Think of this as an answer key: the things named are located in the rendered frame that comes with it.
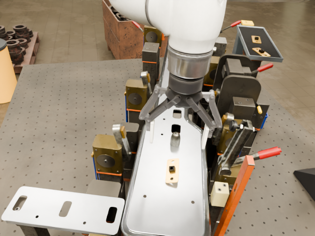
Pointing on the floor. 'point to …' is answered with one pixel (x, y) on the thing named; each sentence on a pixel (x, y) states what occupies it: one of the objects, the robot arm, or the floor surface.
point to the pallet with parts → (21, 45)
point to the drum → (6, 74)
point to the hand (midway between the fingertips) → (177, 139)
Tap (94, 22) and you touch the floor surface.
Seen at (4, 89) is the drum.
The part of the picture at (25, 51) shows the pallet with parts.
